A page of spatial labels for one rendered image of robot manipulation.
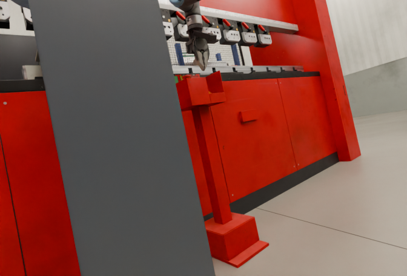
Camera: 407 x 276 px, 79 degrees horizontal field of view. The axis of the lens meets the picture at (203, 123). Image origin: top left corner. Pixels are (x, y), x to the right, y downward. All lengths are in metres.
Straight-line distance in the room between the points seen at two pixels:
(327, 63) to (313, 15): 0.48
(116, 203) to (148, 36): 0.25
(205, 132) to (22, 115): 0.71
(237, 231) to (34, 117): 0.92
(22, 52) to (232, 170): 1.45
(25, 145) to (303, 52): 2.38
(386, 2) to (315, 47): 5.78
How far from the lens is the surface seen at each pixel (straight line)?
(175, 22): 1.71
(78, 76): 0.38
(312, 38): 2.70
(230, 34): 1.95
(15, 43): 1.91
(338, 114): 2.60
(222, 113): 1.52
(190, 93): 1.05
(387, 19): 8.29
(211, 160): 1.13
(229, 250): 1.14
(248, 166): 1.64
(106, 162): 0.37
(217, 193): 1.16
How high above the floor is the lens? 0.55
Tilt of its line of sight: 2 degrees up
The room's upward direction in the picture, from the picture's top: 12 degrees counter-clockwise
